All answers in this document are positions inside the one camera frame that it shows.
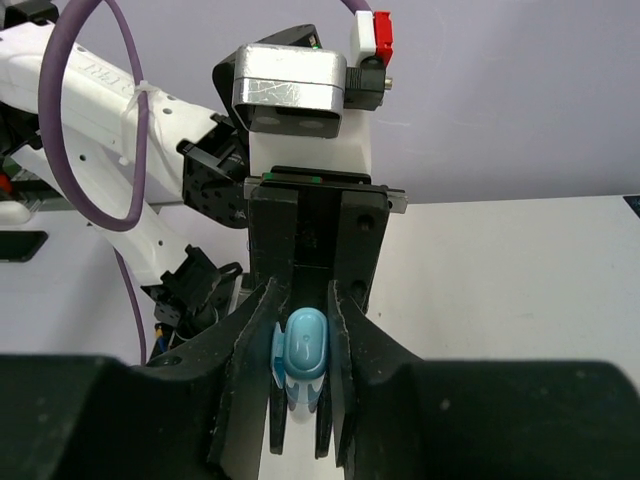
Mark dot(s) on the light blue highlighter cap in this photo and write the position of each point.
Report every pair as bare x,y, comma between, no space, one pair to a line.
300,351

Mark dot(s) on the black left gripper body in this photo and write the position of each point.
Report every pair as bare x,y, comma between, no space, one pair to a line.
319,193

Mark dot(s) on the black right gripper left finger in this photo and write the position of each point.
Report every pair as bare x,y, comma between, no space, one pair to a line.
195,412

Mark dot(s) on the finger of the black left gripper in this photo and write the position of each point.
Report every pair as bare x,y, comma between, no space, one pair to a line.
272,230
361,221

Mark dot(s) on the light blue highlighter body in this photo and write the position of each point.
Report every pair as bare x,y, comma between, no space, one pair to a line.
303,397

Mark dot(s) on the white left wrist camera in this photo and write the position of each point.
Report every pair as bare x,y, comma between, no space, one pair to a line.
309,107

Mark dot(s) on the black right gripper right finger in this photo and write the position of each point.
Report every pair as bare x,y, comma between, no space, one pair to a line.
398,416

